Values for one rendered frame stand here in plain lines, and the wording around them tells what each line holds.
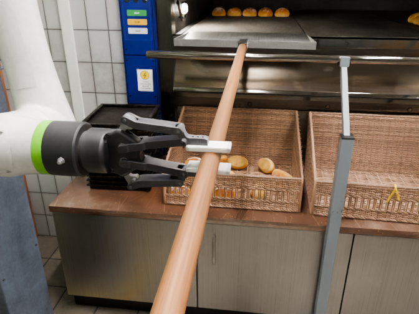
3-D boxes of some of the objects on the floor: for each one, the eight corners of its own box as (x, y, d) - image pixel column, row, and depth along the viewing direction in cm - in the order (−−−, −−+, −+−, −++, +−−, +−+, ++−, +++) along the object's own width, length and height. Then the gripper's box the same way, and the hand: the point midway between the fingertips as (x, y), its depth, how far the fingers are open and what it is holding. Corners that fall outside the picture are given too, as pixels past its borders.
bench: (110, 240, 234) (99, 151, 210) (556, 276, 206) (602, 178, 182) (67, 314, 183) (46, 207, 159) (651, 374, 156) (732, 256, 131)
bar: (163, 287, 199) (148, 49, 150) (429, 311, 185) (509, 57, 135) (146, 338, 171) (121, 66, 122) (458, 372, 156) (573, 78, 107)
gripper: (91, 96, 66) (234, 103, 63) (102, 181, 73) (231, 190, 70) (71, 111, 59) (229, 118, 56) (85, 202, 66) (227, 213, 63)
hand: (209, 156), depth 63 cm, fingers closed on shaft, 3 cm apart
